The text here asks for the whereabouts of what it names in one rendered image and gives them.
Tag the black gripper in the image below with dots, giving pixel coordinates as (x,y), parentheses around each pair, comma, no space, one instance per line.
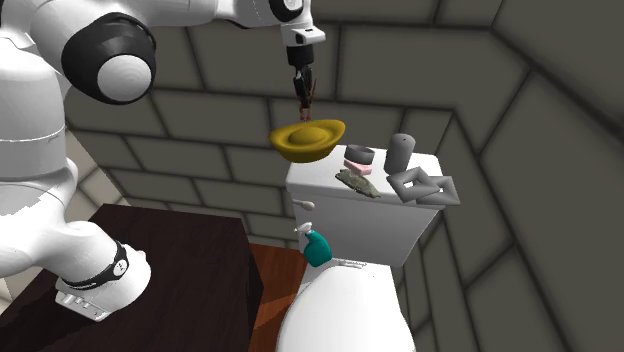
(298,55)

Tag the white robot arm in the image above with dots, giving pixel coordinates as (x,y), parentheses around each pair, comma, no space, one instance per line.
(29,146)

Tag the yellow ingot shaped ornament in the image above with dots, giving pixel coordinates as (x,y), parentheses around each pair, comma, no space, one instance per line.
(306,141)

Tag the dark grey round bowl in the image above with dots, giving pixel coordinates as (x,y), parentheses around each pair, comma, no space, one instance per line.
(359,155)

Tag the pink soap bar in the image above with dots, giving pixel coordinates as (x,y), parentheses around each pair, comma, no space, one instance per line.
(360,168)

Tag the grey-green crumpled rag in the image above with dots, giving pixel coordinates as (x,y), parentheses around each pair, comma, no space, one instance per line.
(360,184)

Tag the grey cylinder shaker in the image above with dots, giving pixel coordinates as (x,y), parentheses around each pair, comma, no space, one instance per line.
(399,152)

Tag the grey linked square rings figure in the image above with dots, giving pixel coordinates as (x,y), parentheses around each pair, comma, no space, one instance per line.
(400,185)

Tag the white toilet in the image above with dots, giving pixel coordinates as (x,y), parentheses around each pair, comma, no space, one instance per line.
(363,229)

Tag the teal spray bottle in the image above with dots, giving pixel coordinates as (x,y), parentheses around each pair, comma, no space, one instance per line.
(318,248)

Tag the dark brown robot stand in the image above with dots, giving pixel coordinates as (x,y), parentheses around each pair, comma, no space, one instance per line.
(195,273)

